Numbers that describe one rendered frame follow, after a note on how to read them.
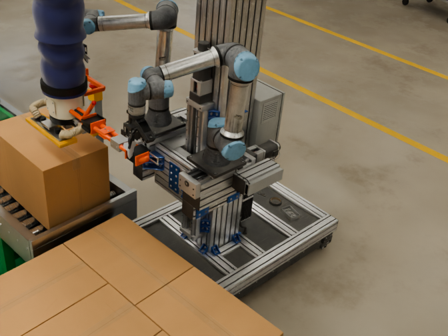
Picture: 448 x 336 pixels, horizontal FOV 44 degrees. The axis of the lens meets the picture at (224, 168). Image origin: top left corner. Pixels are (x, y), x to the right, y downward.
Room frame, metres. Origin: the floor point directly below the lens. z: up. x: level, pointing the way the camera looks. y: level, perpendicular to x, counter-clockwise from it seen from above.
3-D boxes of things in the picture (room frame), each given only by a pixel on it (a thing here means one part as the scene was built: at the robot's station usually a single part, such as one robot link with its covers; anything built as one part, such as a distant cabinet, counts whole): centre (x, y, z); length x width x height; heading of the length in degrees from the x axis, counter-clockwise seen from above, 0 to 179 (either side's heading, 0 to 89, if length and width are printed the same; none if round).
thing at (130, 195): (2.42, 0.74, 0.58); 0.70 x 0.03 x 0.06; 140
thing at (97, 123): (2.33, 0.65, 1.24); 0.10 x 0.08 x 0.06; 138
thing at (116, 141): (2.19, 0.49, 1.23); 0.07 x 0.07 x 0.04; 48
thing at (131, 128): (2.12, 0.40, 1.38); 0.09 x 0.08 x 0.12; 47
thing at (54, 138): (2.43, 0.90, 1.13); 0.34 x 0.10 x 0.05; 48
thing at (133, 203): (2.42, 0.74, 0.48); 0.70 x 0.03 x 0.15; 140
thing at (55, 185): (2.65, 1.00, 0.75); 0.60 x 0.40 x 0.40; 48
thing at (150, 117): (2.78, 0.40, 1.09); 0.15 x 0.15 x 0.10
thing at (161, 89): (2.17, 0.31, 1.54); 0.11 x 0.11 x 0.08; 26
